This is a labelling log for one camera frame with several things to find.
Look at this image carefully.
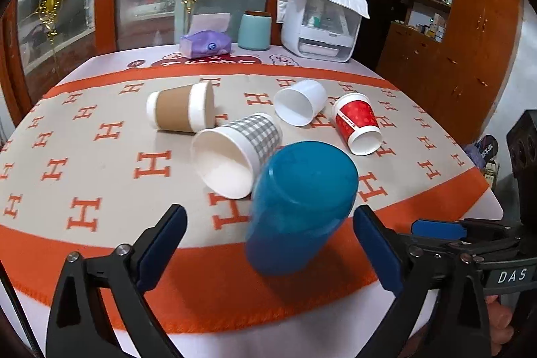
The purple tissue pack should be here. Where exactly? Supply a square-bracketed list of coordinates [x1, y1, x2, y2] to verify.
[179, 13, 232, 60]

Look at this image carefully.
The blue translucent plastic cup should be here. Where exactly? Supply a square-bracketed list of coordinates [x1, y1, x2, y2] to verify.
[245, 141, 358, 276]

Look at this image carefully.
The wooden shelf cabinet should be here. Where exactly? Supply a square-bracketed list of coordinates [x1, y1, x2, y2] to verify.
[377, 0, 523, 145]

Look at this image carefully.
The white plastic cup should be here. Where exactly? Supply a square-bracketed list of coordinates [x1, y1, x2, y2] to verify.
[273, 79, 328, 127]

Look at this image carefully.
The white countertop appliance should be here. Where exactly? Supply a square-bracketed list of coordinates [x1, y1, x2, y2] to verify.
[280, 0, 363, 63]

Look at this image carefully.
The orange beige H-pattern cloth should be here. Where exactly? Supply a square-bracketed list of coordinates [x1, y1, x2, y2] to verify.
[0, 62, 492, 336]

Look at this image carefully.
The person's hand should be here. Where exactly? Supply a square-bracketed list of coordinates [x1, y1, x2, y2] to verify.
[485, 295, 514, 356]

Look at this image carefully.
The brown sleeve paper cup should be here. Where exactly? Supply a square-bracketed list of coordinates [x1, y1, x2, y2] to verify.
[146, 82, 216, 134]

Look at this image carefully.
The grey checkered paper cup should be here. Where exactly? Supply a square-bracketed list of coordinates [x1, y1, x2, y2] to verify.
[190, 113, 283, 200]

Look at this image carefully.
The light blue canister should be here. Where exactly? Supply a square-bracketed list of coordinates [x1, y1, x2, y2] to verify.
[238, 11, 272, 51]

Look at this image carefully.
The red patterned paper cup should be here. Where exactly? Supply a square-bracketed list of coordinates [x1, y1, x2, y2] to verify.
[332, 93, 382, 156]

